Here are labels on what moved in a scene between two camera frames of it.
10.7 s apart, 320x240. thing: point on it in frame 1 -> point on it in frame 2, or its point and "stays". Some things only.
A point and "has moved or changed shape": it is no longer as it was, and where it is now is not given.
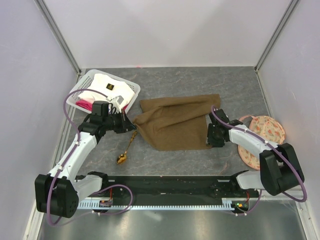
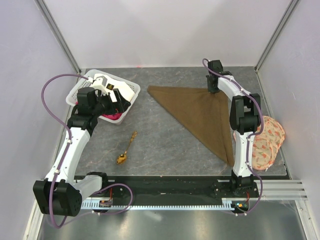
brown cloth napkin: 176,123 has moved or changed shape
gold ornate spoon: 122,158 stays
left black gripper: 123,128 -> 116,107
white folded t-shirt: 110,86 stays
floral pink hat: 265,127 stays
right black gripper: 219,143 -> 211,89
